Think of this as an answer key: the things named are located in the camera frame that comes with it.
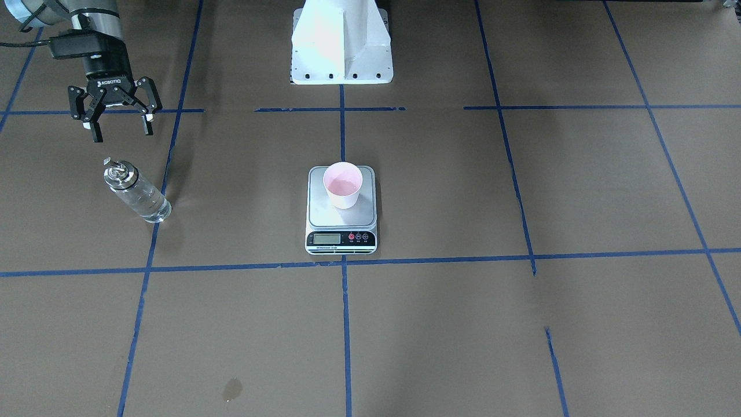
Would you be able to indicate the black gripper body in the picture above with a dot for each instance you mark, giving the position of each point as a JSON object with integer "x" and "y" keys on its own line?
{"x": 108, "y": 72}

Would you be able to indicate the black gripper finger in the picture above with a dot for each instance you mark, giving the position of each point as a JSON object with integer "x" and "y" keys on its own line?
{"x": 153, "y": 103}
{"x": 87, "y": 108}

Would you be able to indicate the glass sauce dispenser bottle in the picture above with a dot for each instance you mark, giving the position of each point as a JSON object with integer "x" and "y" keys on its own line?
{"x": 136, "y": 191}

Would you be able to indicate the pink paper cup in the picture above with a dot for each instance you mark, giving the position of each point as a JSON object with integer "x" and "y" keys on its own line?
{"x": 342, "y": 182}

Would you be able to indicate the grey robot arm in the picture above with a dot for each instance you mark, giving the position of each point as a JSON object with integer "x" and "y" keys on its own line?
{"x": 101, "y": 16}

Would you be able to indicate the digital kitchen scale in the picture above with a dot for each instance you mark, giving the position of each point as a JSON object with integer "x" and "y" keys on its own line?
{"x": 333, "y": 230}

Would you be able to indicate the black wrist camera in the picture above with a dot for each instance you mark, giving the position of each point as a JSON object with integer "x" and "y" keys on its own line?
{"x": 81, "y": 43}

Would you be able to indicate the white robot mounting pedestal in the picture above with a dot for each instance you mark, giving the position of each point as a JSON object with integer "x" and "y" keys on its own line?
{"x": 341, "y": 43}

